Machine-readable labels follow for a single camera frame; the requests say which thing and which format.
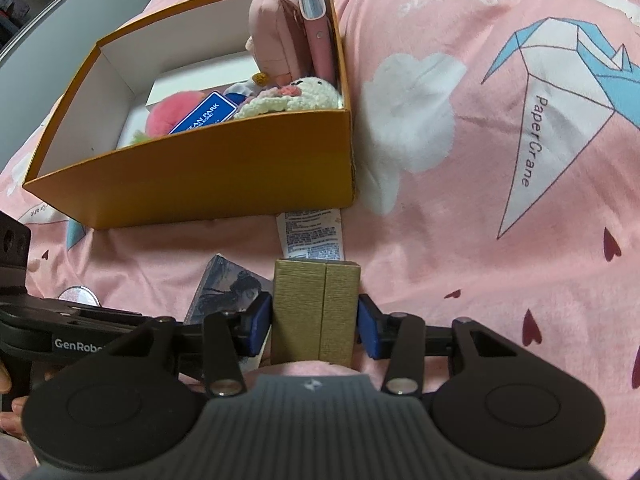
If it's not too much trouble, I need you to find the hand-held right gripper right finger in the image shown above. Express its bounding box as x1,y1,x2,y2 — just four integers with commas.
356,292,521,397

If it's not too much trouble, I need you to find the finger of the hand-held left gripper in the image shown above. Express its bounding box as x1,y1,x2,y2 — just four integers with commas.
62,302,158,335

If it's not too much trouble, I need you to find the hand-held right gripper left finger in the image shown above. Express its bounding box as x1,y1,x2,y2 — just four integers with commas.
107,292,274,398

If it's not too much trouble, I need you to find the gold ribbed box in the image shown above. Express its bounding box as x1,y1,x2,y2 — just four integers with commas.
270,258,362,368

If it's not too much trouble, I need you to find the orange cardboard box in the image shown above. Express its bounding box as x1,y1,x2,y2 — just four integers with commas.
22,0,357,231

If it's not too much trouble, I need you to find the pink fluffy plush peach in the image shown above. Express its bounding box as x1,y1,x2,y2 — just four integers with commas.
117,91,203,148

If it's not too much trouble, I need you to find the blue printed card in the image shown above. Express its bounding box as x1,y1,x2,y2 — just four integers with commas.
167,91,238,136

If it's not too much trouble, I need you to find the small plush keychain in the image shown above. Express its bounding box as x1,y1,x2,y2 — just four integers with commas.
222,72,276,108

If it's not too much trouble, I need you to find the white crocheted bunny doll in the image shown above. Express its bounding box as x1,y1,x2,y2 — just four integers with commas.
232,75,346,121

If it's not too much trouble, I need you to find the pink mini backpack pouch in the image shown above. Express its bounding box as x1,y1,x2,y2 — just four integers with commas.
247,0,321,86

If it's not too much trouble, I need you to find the person's left hand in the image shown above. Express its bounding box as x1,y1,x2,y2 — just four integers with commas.
0,362,31,441

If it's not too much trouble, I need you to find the dark photo card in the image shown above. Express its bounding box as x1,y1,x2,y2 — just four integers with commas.
184,255,275,361

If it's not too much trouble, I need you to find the white printed packet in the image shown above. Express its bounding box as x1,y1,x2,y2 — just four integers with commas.
276,208,346,262

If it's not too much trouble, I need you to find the pink printed blanket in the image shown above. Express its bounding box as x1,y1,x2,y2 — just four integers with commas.
0,0,640,480

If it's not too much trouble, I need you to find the pink flat case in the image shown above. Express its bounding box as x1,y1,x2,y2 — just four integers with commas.
282,0,337,86

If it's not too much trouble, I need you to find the small grey book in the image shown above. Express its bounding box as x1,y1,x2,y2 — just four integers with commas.
297,0,331,21

